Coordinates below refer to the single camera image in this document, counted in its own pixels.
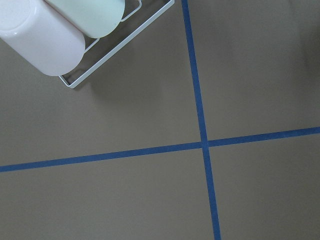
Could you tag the mint green cup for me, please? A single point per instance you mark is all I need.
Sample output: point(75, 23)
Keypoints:
point(95, 18)

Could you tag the pink plastic cup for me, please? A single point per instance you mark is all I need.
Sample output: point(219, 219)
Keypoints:
point(41, 35)

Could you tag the white wire cup rack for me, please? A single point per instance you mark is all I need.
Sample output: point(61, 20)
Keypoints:
point(138, 15)

